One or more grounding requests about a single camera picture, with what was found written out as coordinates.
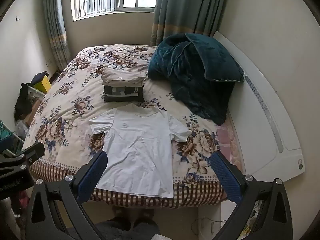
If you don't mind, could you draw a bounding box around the floral bedspread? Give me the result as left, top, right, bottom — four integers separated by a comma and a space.
22, 44, 244, 208

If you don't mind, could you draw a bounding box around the folded beige garment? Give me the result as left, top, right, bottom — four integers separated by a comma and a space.
101, 68, 148, 87

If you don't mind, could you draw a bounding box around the yellow box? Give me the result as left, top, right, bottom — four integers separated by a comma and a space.
40, 76, 52, 93

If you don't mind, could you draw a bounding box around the narrow teal curtain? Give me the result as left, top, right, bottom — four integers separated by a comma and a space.
41, 0, 70, 72

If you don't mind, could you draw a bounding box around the red cloth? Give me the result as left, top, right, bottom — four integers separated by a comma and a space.
14, 189, 31, 212

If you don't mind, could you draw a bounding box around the white cable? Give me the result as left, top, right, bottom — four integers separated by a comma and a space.
191, 217, 222, 233

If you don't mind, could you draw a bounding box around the person's grey clothing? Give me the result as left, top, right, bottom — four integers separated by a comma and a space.
95, 219, 160, 240

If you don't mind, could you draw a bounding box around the white t-shirt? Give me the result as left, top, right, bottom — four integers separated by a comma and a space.
89, 104, 192, 198

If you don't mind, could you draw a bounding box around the dark navy cap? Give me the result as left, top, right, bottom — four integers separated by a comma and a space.
30, 71, 48, 84

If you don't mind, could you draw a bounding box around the white headboard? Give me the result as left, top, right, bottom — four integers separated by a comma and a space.
212, 31, 306, 178

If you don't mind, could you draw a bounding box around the black clothing pile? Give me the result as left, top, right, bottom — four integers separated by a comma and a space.
14, 83, 33, 120

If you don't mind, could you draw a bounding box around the brown cardboard box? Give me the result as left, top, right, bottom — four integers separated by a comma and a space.
25, 99, 42, 125

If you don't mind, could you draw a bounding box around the wide teal curtain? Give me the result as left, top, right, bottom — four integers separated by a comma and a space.
150, 0, 229, 47

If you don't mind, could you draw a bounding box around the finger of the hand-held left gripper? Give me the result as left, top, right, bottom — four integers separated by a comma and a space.
0, 142, 45, 170

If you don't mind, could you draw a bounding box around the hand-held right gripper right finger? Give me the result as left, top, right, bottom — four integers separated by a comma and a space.
210, 150, 293, 240

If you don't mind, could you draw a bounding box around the folded black striped garment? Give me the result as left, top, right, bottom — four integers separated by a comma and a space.
103, 85, 145, 103

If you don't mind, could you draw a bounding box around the teal plush blanket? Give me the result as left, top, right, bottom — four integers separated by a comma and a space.
147, 33, 245, 126

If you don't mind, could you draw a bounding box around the pink floral mattress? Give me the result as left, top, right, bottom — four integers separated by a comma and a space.
215, 122, 245, 177

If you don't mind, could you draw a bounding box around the green rack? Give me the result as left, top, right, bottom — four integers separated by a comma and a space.
0, 120, 23, 153

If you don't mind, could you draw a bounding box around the clear plastic bag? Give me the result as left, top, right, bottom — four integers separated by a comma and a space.
14, 119, 29, 141

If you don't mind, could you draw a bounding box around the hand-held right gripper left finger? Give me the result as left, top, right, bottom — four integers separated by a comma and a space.
25, 150, 108, 240

